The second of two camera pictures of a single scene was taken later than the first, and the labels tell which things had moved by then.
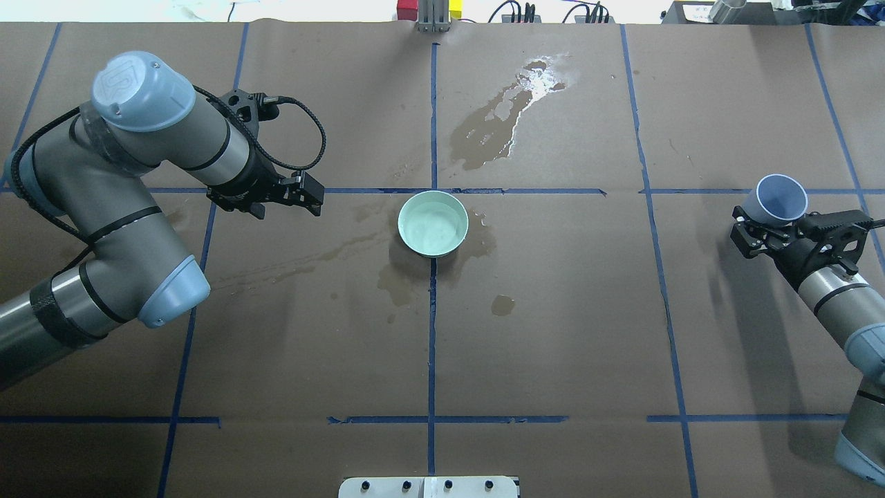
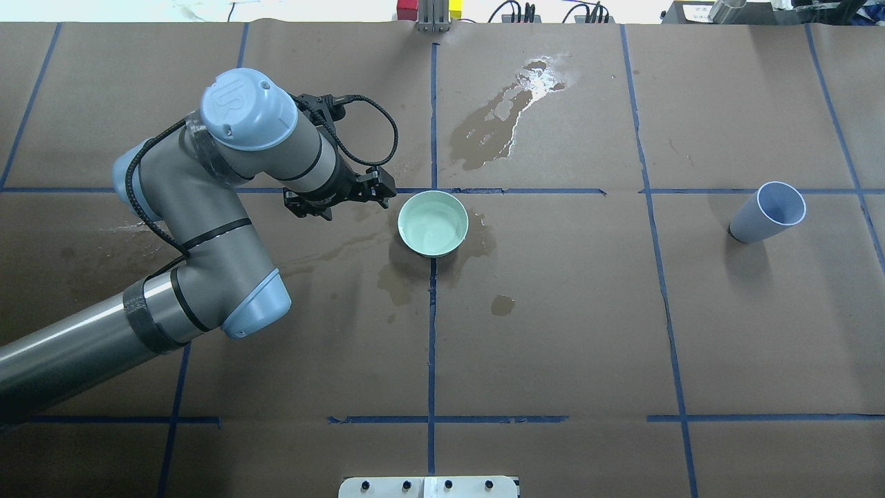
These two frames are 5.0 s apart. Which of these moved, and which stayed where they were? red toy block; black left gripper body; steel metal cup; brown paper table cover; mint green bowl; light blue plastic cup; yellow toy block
Moved: black left gripper body
Stayed: light blue plastic cup; mint green bowl; yellow toy block; brown paper table cover; red toy block; steel metal cup
